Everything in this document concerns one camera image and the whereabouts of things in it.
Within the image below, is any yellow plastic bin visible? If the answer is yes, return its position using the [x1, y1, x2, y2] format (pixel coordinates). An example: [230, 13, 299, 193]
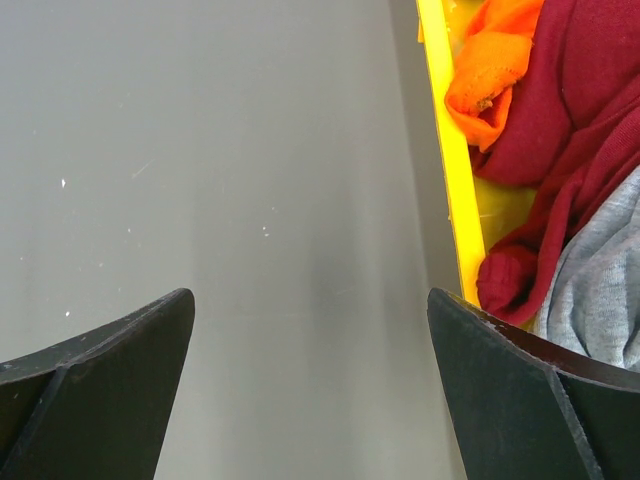
[416, 0, 534, 307]

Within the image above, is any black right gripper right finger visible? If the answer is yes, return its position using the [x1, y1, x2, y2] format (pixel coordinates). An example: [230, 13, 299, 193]
[427, 288, 639, 479]

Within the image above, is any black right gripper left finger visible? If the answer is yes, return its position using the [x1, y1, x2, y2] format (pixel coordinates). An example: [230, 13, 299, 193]
[1, 288, 195, 480]

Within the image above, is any orange t shirt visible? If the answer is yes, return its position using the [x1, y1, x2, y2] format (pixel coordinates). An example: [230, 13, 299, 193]
[444, 0, 543, 152]

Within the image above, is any light grey t shirt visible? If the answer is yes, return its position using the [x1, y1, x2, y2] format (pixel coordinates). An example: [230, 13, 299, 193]
[531, 169, 639, 372]

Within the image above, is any dark red t shirt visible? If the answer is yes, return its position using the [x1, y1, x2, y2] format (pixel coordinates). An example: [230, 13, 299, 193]
[471, 1, 639, 325]

